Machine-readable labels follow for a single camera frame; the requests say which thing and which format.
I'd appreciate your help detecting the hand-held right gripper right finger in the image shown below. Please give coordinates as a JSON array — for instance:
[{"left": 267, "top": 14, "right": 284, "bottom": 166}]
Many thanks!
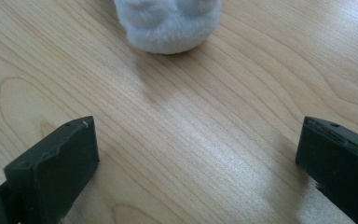
[{"left": 295, "top": 116, "right": 358, "bottom": 224}]

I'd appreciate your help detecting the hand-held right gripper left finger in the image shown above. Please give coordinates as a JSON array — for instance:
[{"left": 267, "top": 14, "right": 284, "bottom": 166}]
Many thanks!
[{"left": 3, "top": 116, "right": 101, "bottom": 224}]

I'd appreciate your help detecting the white plush toy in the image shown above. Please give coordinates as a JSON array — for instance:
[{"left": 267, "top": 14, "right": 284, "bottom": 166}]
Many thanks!
[{"left": 113, "top": 0, "right": 223, "bottom": 56}]

